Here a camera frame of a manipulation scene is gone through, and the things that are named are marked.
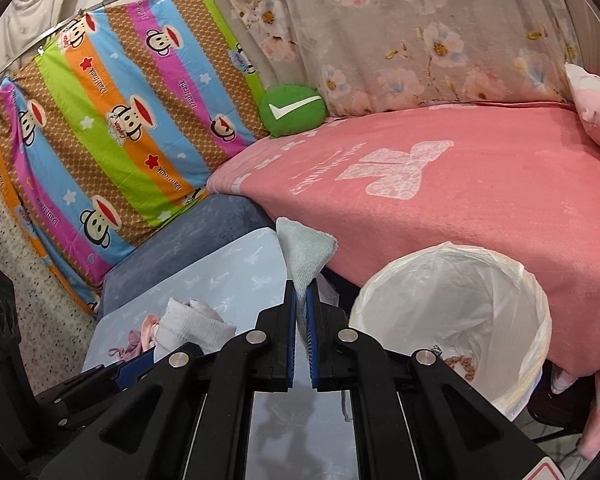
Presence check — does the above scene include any white sock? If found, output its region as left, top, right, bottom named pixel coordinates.
left=152, top=298, right=237, bottom=361

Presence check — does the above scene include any small pink cloth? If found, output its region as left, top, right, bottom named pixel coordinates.
left=109, top=314, right=161, bottom=362

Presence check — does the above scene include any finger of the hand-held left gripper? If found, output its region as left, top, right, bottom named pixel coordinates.
left=32, top=347, right=173, bottom=433

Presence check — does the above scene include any blue-grey cushion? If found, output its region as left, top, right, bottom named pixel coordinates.
left=99, top=192, right=276, bottom=318

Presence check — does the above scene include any light blue towel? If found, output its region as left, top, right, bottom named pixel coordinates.
left=276, top=217, right=339, bottom=292

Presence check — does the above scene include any bin with white plastic bag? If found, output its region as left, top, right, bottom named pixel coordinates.
left=348, top=241, right=552, bottom=423

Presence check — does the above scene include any striped monkey-print sheet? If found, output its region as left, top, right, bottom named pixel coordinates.
left=0, top=0, right=268, bottom=317

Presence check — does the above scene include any light blue printed cloth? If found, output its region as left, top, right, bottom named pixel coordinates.
left=80, top=227, right=352, bottom=480

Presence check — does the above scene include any green round cushion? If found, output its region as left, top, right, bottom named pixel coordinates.
left=258, top=85, right=327, bottom=139

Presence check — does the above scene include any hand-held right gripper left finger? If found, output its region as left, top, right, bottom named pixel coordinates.
left=39, top=280, right=298, bottom=480

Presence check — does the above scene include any brown patterned scrap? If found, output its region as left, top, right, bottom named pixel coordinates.
left=432, top=342, right=477, bottom=380

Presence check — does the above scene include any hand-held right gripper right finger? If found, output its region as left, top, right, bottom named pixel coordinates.
left=305, top=282, right=556, bottom=480

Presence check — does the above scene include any pink blanket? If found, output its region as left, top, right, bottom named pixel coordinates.
left=206, top=102, right=600, bottom=378

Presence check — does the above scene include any grey floral sheet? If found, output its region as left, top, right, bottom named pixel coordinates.
left=215, top=0, right=588, bottom=118

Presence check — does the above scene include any white hanging cloth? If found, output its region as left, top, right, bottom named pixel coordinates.
left=0, top=0, right=106, bottom=77

